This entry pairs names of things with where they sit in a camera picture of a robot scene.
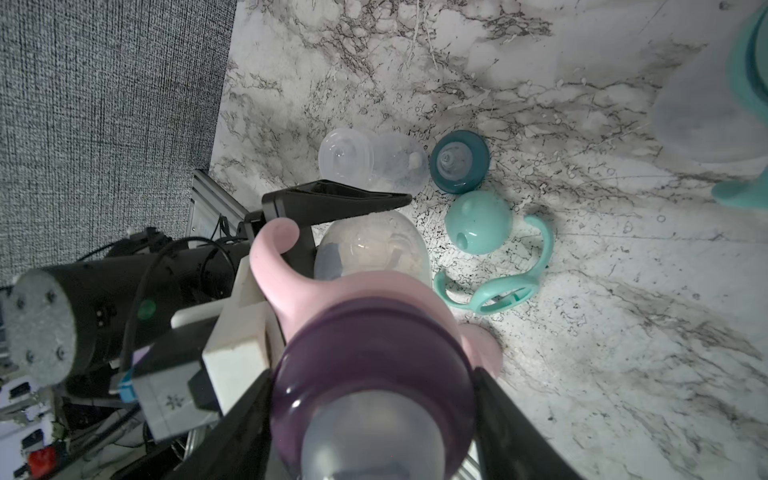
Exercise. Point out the purple nipple collar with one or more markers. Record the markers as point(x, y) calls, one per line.
point(373, 344)

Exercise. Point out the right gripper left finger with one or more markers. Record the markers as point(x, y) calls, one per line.
point(238, 447)

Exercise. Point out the pink bottle cap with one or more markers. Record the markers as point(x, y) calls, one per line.
point(481, 348)

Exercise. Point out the aluminium front rail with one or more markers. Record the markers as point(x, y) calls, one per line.
point(214, 213)

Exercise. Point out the clear baby bottle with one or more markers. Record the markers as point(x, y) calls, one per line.
point(697, 115)

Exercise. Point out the clear bottle left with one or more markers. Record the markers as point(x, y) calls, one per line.
point(384, 162)

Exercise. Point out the clear bottle front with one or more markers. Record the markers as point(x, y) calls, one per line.
point(375, 242)

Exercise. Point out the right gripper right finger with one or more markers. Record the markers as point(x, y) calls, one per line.
point(509, 446)

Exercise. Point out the mint bottle cap middle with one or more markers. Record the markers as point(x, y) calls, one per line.
point(479, 222)

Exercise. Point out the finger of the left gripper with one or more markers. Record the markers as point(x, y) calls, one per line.
point(320, 202)

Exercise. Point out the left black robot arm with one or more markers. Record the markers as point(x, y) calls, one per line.
point(66, 320)

